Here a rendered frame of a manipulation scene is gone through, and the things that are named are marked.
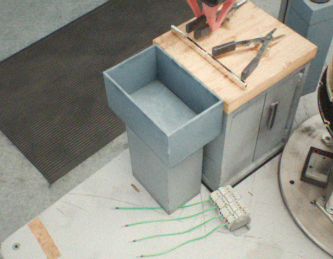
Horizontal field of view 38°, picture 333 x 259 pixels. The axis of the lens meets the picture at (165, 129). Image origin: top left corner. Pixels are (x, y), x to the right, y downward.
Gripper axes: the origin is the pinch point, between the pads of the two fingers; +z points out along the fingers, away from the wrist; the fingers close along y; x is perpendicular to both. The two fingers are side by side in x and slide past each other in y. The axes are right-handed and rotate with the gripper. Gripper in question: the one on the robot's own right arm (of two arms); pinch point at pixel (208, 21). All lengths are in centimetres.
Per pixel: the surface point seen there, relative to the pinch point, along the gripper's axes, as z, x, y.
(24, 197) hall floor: 110, -28, -65
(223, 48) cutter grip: 0.2, -2.6, 6.1
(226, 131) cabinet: 10.2, -7.7, 13.3
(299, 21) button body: 10.7, 23.1, 2.4
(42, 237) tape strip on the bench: 31.6, -38.5, -2.1
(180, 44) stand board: 2.9, -5.0, -1.4
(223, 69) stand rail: 1.8, -4.6, 8.4
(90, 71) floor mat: 108, 29, -104
